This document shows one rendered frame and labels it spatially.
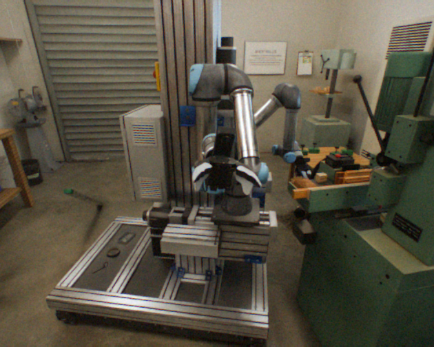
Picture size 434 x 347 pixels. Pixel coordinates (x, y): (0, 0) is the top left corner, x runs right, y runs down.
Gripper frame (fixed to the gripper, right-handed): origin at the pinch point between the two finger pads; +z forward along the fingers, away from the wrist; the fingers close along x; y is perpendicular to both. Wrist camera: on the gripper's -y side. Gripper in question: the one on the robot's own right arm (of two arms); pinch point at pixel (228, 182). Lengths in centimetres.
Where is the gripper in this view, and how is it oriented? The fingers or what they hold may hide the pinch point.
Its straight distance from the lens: 56.1
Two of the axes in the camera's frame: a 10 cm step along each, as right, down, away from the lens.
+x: -9.9, -0.8, -1.5
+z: 1.1, 4.1, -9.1
